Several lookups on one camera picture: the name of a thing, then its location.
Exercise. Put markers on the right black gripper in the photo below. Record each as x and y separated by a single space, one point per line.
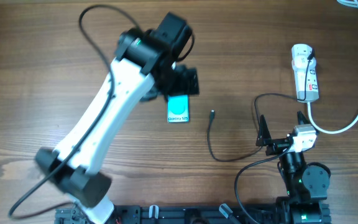
265 139

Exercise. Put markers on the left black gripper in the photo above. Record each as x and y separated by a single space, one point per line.
182 85

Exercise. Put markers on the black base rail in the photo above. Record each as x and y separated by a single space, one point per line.
265 213

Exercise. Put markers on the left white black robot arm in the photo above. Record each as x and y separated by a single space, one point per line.
146 64

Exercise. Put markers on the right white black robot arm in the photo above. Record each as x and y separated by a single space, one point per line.
306 183

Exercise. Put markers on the blue screen smartphone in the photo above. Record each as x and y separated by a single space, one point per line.
178 109

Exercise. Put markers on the white power strip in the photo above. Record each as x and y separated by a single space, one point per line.
304 67

